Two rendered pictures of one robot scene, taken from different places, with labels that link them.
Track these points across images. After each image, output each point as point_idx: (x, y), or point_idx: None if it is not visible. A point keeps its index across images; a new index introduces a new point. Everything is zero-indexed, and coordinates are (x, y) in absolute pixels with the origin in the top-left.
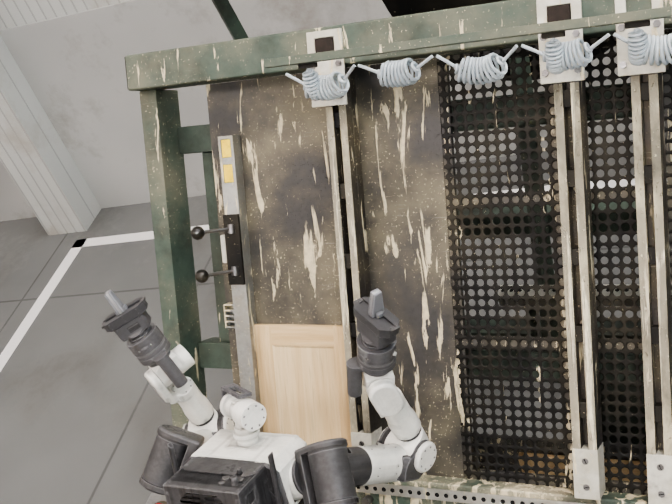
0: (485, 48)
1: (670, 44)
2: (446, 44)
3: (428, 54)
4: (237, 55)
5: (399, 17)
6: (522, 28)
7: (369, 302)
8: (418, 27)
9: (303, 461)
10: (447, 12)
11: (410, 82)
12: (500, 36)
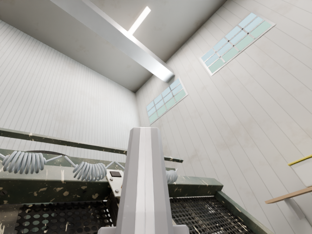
0: (72, 188)
1: (171, 171)
2: (81, 143)
3: (32, 182)
4: None
5: (15, 163)
6: (121, 148)
7: (132, 159)
8: (30, 168)
9: None
10: (53, 166)
11: (39, 164)
12: (112, 148)
